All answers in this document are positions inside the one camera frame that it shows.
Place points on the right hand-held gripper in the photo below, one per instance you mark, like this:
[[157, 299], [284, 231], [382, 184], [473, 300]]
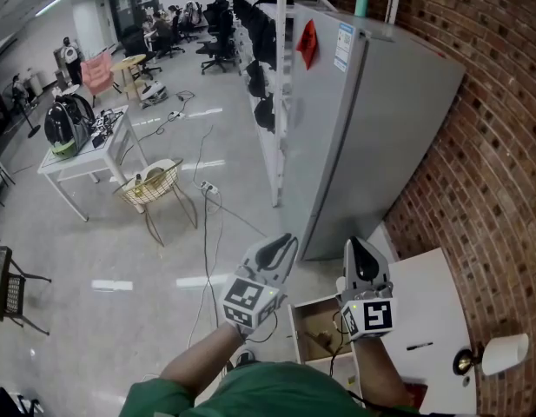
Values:
[[376, 317]]

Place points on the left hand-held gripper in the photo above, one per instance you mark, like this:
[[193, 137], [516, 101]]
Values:
[[246, 298]]

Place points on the black marker pen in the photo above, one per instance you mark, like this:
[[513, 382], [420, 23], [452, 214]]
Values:
[[419, 346]]

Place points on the person's right forearm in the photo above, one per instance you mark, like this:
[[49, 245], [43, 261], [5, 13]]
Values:
[[380, 372]]

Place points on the person's left forearm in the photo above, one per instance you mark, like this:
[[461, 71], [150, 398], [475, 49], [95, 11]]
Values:
[[198, 363]]

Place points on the white desk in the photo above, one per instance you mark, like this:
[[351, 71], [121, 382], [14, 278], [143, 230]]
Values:
[[424, 302]]

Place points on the black office chair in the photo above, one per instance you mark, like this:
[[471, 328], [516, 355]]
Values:
[[220, 37], [137, 44], [185, 26]]

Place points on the person's left shoe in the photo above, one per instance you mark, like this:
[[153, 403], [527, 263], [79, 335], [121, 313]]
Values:
[[246, 358]]

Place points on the white power strip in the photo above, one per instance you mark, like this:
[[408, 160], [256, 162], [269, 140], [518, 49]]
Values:
[[176, 114], [209, 186]]

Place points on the tall gray metal cabinet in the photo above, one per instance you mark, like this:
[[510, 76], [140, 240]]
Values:
[[359, 146]]

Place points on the person's green shirt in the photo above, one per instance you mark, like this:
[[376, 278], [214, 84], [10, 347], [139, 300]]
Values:
[[259, 393]]

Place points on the red hardcover book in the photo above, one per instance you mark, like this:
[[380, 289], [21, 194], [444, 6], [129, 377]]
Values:
[[415, 393]]

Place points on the white metal shelf rack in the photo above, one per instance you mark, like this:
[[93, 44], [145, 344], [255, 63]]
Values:
[[281, 59]]

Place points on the white wheeled floor machine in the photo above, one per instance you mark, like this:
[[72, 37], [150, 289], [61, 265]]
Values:
[[154, 90]]

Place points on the white square table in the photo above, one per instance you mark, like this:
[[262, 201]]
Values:
[[83, 163]]

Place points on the pile of small electronics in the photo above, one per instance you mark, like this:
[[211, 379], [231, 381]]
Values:
[[104, 124]]

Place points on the red diamond sign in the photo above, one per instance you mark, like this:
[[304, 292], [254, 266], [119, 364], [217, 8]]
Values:
[[307, 44]]

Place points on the row of black bags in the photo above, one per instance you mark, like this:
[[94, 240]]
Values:
[[261, 37]]

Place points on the blue white label sticker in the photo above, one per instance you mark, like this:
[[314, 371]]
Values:
[[343, 46]]

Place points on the black dome backpack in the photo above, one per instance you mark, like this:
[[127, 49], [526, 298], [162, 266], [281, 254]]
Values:
[[68, 124]]

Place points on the round yellow wooden table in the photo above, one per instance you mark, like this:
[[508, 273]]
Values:
[[128, 61]]

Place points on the pink chair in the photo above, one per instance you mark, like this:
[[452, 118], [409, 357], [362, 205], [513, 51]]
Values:
[[96, 74]]

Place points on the black metal slatted chair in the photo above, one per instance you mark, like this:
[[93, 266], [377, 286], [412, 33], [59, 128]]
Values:
[[7, 289]]

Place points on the green bottle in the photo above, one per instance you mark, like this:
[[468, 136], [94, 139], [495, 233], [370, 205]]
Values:
[[361, 0]]

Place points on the dark glass door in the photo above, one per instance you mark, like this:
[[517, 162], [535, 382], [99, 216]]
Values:
[[133, 2]]

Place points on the black standing fan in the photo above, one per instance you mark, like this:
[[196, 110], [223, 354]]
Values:
[[20, 94]]

